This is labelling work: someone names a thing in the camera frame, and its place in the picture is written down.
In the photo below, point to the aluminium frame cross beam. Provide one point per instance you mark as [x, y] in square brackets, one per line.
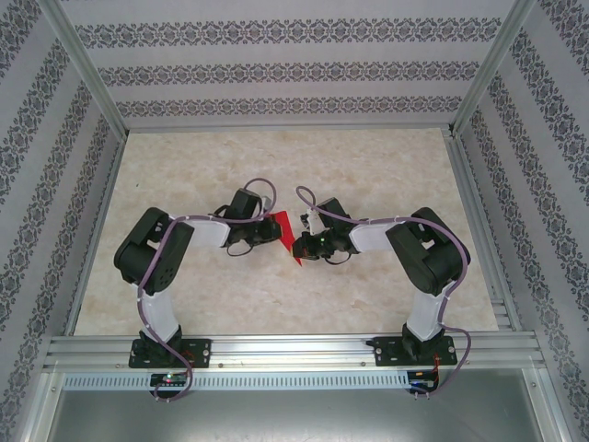
[290, 128]

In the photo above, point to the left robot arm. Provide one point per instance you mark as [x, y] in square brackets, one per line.
[152, 253]

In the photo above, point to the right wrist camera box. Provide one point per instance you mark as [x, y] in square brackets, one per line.
[314, 223]

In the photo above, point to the aluminium mounting rail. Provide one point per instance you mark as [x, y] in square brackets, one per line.
[294, 352]

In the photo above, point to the red paper sheet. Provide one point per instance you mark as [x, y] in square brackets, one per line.
[286, 230]

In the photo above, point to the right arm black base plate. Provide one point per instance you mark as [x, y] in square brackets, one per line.
[386, 352]

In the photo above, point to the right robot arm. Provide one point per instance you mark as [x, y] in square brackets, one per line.
[428, 262]

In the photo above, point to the aluminium frame post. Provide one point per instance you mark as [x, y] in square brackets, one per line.
[88, 73]
[488, 73]

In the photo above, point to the grey metal sheet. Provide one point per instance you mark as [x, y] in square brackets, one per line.
[294, 416]

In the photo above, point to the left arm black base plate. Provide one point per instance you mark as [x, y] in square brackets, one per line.
[200, 352]

